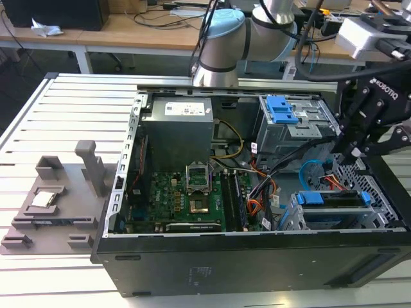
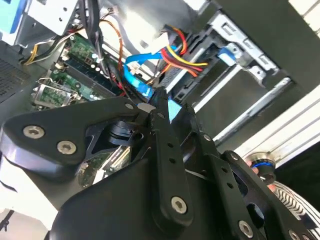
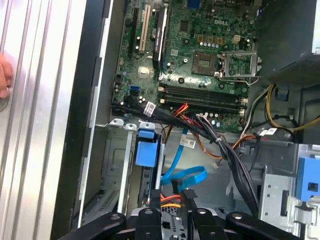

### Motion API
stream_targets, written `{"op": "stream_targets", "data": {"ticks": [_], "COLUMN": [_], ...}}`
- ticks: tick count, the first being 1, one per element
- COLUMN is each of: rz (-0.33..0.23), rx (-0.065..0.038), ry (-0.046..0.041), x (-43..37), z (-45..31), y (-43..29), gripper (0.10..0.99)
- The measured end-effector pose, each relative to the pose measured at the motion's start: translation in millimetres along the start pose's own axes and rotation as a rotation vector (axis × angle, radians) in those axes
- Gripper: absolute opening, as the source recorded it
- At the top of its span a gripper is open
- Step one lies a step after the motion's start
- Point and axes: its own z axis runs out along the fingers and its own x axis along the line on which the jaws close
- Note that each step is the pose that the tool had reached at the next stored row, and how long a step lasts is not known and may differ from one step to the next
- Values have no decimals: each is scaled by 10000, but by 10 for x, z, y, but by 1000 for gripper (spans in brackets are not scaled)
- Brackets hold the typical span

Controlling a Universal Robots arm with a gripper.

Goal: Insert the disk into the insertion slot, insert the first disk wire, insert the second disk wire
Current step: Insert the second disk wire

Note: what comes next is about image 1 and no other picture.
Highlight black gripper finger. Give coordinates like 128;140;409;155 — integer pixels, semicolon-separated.
351;123;411;160
332;86;386;161

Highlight hard disk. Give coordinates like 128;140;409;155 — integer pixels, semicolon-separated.
297;189;372;225

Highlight metal disk bay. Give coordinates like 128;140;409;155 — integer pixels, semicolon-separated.
284;189;401;230

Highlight black RAM slot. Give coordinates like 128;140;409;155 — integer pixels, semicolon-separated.
220;173;234;231

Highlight blue plastic drive latch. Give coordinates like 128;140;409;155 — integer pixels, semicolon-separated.
266;96;299;124

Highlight metal drive cage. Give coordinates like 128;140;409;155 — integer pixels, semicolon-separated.
256;95;342;155

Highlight black cube motor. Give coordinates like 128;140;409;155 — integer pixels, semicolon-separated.
320;17;341;37

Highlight RAM stick with chips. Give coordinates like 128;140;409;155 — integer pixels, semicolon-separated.
232;173;249;230

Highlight metal socket cover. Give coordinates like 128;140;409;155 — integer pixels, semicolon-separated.
185;162;211;195

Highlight CPU socket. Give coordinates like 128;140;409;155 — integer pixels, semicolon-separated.
188;197;212;215

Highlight grey power supply unit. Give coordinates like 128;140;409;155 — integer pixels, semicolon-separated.
140;97;215;161

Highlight black open PC case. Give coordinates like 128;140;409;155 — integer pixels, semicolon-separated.
91;83;411;298

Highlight black graphics card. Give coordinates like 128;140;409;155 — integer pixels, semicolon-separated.
165;221;222;232

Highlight green motherboard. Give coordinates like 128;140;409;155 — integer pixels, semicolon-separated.
128;171;258;232

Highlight white paper sheets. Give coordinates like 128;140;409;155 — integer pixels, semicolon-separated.
169;6;208;17

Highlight black case fan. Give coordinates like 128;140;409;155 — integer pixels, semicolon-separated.
136;134;150;193

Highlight wooden desk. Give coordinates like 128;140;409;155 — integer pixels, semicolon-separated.
0;12;367;80

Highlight grey parts rack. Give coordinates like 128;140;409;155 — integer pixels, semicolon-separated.
0;140;118;256

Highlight silver CPU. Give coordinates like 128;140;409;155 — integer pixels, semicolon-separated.
31;191;58;207

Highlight black box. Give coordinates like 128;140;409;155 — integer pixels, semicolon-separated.
3;0;110;32

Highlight dark RAM stick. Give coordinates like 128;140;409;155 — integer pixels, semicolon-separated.
31;219;73;227

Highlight crumpled white paper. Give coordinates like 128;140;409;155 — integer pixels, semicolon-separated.
31;18;64;37

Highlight red disk wire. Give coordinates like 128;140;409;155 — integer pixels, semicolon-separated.
323;175;358;197

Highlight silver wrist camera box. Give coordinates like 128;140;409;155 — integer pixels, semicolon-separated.
335;13;411;62

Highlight blue disk wire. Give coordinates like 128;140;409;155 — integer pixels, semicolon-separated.
298;159;325;194

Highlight black sleeved cable bundle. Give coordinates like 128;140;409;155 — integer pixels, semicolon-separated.
247;136;337;206

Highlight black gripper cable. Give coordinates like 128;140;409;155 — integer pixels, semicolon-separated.
294;0;357;85

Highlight yellow and black wire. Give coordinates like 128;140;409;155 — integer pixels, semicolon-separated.
213;119;244;160

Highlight orange wire bundle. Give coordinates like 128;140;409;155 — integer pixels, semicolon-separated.
246;173;277;223

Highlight locking lever wire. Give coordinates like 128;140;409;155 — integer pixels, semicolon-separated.
207;162;215;195

